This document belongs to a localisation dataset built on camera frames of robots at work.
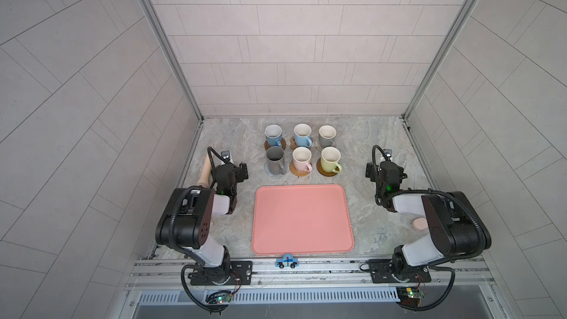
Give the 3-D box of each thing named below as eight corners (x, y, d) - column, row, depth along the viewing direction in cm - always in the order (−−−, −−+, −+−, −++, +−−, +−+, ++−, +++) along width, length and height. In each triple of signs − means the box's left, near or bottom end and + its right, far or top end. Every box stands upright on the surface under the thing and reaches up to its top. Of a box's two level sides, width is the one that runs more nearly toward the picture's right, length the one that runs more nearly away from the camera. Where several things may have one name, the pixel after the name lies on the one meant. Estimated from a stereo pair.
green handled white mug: (321, 178, 96) (323, 166, 88) (319, 159, 102) (321, 146, 94) (338, 178, 96) (342, 166, 88) (335, 159, 102) (339, 146, 94)
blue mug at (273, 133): (265, 153, 103) (263, 140, 95) (267, 138, 109) (265, 124, 101) (281, 153, 103) (280, 140, 95) (282, 138, 109) (281, 124, 101)
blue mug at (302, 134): (294, 152, 103) (294, 140, 96) (294, 136, 110) (294, 123, 102) (311, 152, 103) (312, 140, 96) (310, 136, 110) (311, 123, 102)
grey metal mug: (267, 179, 95) (264, 166, 87) (268, 160, 101) (266, 146, 93) (284, 179, 95) (283, 166, 87) (284, 160, 102) (284, 146, 93)
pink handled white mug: (292, 177, 96) (292, 165, 88) (292, 159, 102) (292, 146, 94) (310, 177, 96) (312, 165, 88) (309, 159, 102) (311, 146, 94)
